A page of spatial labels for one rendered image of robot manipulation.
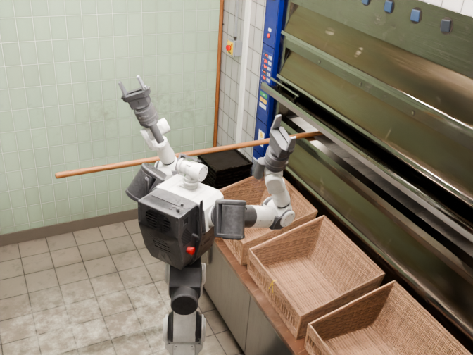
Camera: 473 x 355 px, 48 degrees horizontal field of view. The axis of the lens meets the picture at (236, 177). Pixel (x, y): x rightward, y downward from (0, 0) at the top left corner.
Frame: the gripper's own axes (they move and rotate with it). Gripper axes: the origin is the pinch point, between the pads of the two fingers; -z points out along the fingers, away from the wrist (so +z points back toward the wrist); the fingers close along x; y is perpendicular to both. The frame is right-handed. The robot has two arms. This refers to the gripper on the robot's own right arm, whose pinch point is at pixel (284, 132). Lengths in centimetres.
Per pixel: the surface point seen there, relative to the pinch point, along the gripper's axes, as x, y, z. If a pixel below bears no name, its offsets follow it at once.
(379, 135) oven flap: 12, 68, 41
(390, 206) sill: -14, 65, 63
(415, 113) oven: 3, 71, 18
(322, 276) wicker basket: -13, 46, 124
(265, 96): 103, 65, 101
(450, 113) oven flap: -12, 70, 3
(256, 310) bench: -16, 3, 127
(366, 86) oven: 35, 72, 32
